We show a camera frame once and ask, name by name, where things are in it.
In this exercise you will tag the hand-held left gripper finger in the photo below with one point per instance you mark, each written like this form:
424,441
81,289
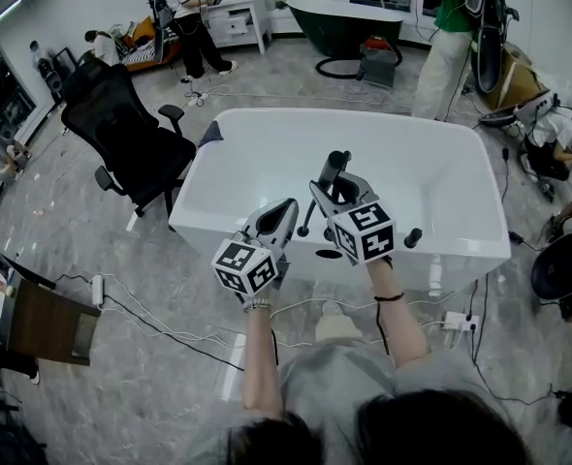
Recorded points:
265,230
290,226

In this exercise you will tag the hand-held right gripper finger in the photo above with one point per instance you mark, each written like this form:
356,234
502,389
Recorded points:
363,189
322,199

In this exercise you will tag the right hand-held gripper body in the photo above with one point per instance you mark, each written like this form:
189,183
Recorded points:
363,235

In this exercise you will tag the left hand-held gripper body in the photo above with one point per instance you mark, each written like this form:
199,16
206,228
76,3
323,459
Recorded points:
242,267

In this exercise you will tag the person's left forearm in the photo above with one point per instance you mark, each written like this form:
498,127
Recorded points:
262,356

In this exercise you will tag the person's right forearm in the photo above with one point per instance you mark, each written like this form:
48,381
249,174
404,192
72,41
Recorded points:
397,327

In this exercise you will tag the white bathtub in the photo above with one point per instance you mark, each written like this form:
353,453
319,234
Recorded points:
412,163

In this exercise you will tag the dark green bathtub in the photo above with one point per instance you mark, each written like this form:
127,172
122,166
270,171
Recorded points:
344,24

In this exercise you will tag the black gooseneck faucet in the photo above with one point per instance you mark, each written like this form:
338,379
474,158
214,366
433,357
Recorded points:
328,235

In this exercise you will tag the black faucet knob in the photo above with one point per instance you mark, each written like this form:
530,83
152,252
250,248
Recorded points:
413,238

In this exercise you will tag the person's white shoe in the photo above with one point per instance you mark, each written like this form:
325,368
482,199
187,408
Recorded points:
332,308

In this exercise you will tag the person's beige trousers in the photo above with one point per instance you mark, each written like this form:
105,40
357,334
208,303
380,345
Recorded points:
337,330

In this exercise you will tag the dark purple cloth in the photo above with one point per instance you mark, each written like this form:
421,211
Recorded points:
212,133

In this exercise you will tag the grey vacuum cleaner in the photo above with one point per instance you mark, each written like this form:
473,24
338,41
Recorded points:
378,63

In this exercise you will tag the square white power strip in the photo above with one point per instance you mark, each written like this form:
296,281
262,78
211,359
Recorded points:
460,321

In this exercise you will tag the person's grey t-shirt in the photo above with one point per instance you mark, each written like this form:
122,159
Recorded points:
334,376

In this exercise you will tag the long white power strip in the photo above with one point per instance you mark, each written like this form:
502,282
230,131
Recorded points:
97,290

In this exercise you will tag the small white power strip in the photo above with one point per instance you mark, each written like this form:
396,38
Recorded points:
198,97

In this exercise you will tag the black office chair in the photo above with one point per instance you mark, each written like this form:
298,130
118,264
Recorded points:
131,143

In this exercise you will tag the cardboard box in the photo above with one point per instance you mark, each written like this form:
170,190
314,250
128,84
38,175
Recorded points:
521,80

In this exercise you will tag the round black stool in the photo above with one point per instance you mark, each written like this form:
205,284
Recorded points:
560,267

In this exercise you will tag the white nightstand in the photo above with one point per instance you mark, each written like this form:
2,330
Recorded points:
240,17

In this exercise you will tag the brown wooden desk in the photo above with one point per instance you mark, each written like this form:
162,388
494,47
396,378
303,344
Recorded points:
48,318

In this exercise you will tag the black backpack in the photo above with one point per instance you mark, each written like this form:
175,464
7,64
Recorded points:
489,27

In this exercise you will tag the orange sofa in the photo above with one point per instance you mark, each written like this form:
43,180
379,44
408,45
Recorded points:
145,53

